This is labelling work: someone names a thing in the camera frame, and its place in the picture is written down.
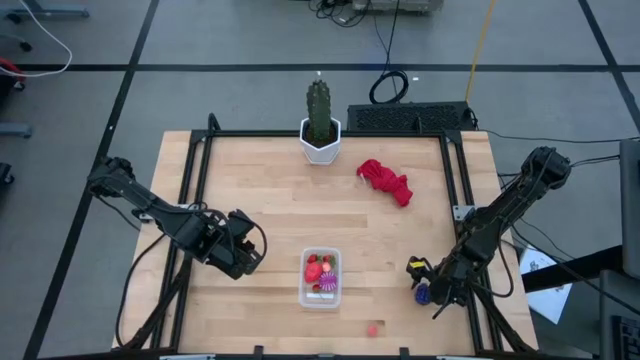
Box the white hexagonal plant pot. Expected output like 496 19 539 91
298 117 343 167

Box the white cable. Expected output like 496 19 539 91
0 0 74 79

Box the grey equipment box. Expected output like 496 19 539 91
352 0 445 14

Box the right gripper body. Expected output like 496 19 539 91
428 257 474 307

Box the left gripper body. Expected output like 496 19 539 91
202 214 251 266

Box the red cart part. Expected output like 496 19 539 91
0 57 27 92

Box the clear plastic tupperware container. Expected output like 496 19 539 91
298 247 343 310

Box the green cactus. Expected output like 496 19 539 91
305 78 333 144

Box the black aluminium frame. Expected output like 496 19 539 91
113 112 539 360

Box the white paper sheet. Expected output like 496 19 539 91
518 242 574 326

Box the black bar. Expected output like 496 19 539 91
521 244 624 294

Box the yellow hanging cable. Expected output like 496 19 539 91
463 0 498 104

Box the red cloth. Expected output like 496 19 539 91
356 158 414 208

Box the black coiled cable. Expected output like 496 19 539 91
368 0 411 106

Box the large red fruit toy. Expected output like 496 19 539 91
303 253 324 283

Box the grey table foot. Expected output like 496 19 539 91
0 122 34 140
9 0 91 21

